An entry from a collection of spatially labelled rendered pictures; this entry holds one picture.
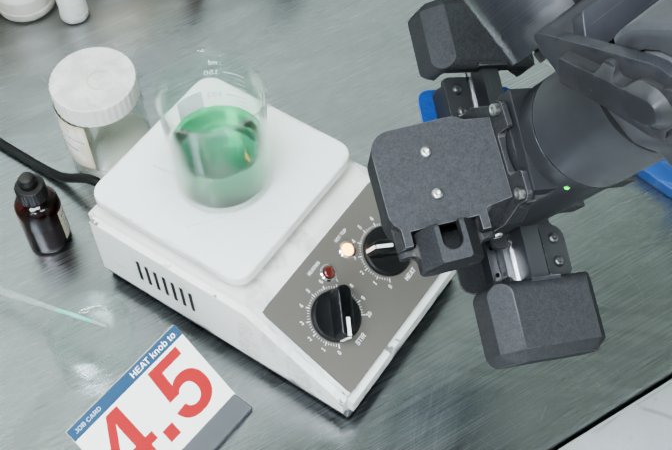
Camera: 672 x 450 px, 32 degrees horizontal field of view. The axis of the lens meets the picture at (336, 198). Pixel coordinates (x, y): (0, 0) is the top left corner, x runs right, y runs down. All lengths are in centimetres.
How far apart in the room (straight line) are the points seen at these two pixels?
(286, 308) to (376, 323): 6
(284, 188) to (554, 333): 22
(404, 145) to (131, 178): 25
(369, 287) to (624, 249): 19
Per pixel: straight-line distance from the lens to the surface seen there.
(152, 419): 72
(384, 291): 73
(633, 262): 80
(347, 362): 71
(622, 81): 44
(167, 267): 72
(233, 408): 73
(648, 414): 75
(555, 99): 51
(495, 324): 56
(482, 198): 53
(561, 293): 57
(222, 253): 69
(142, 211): 72
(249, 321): 70
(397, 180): 53
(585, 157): 51
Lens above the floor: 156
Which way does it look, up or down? 54 degrees down
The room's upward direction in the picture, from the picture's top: 3 degrees counter-clockwise
